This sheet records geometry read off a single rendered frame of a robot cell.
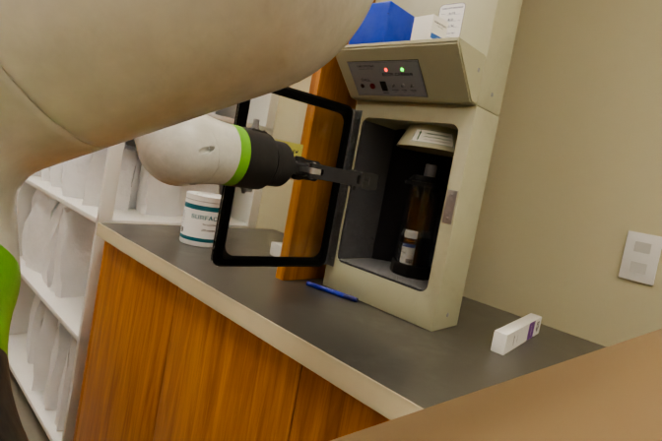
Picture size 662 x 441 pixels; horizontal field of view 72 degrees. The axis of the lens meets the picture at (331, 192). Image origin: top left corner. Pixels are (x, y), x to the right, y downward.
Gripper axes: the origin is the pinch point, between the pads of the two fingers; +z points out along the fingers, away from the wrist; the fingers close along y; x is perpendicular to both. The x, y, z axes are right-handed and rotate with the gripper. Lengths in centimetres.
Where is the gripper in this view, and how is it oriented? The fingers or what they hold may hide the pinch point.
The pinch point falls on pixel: (345, 176)
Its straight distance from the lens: 88.3
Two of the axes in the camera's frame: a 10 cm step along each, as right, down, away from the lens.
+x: -1.9, 9.8, 0.4
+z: 6.7, 0.9, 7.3
